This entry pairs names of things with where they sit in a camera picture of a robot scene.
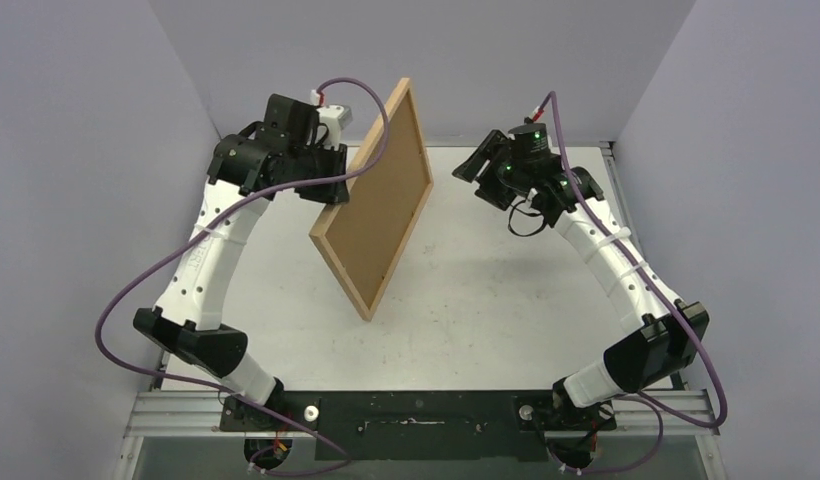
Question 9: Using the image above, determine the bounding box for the brown frame backing board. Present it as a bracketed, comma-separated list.
[323, 92, 430, 309]

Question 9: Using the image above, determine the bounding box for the light wooden picture frame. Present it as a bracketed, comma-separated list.
[308, 77, 435, 323]

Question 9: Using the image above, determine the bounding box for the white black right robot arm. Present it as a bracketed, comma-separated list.
[452, 123, 709, 429]

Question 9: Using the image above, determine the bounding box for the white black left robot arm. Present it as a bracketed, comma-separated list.
[133, 94, 352, 431]

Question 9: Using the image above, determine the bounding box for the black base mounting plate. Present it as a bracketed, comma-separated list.
[217, 389, 617, 463]

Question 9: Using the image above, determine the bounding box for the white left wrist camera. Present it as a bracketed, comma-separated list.
[310, 89, 353, 148]

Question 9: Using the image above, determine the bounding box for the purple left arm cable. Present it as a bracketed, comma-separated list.
[93, 77, 391, 478]

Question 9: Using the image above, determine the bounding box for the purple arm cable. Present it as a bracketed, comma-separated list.
[93, 77, 391, 478]
[525, 90, 729, 478]

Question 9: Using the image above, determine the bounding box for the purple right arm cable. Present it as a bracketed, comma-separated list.
[525, 90, 729, 478]

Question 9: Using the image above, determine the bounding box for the aluminium front extrusion rail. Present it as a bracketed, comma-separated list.
[124, 390, 720, 438]

